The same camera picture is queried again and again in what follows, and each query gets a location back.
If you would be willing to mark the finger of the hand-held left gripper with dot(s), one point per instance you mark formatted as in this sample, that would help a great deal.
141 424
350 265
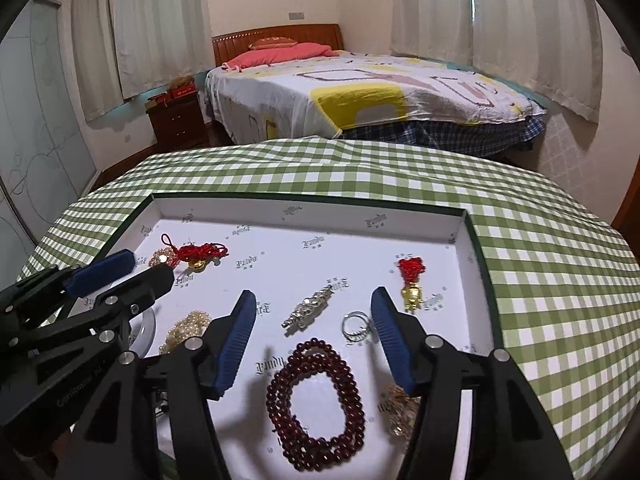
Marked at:
150 282
102 270

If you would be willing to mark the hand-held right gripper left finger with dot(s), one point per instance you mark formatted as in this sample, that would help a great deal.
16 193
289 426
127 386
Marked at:
234 347

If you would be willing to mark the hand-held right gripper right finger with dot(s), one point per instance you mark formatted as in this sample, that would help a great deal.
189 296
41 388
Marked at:
395 347

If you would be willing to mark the white bangle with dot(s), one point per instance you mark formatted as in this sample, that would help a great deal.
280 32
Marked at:
145 335

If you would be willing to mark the red knot gold figure charm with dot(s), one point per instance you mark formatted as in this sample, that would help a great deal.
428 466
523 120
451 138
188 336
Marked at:
411 280

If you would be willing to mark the crystal brooch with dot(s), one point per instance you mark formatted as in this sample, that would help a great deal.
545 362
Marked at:
306 309

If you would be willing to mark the green box with white lining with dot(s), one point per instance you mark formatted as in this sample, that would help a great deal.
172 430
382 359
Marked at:
280 270

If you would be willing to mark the grey wardrobe door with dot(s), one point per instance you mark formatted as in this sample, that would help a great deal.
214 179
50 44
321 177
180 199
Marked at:
40 125

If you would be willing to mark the wooden nightstand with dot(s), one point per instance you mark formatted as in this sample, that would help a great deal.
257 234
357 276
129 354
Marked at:
179 122

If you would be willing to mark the green checkered tablecloth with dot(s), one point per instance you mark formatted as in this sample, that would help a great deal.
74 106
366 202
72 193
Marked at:
550 270

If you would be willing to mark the red box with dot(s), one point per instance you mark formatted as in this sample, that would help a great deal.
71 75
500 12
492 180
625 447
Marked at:
181 92

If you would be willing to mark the blue plaid sheet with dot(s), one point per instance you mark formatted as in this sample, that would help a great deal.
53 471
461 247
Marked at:
460 135

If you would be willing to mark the white curtain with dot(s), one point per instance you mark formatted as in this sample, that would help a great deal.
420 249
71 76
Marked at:
535 35
430 10
160 25
95 40

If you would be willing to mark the printed bedsheet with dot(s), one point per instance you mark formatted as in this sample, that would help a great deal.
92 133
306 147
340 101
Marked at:
400 90

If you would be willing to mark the pink pillow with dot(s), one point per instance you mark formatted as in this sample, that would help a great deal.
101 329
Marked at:
280 54

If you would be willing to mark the orange pillow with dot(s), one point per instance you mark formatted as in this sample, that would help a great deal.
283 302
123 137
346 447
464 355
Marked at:
272 42

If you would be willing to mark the wooden door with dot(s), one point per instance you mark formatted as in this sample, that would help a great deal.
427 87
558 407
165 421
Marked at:
631 205

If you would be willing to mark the wooden bed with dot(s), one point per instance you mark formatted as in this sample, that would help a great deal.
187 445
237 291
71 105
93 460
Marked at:
280 35

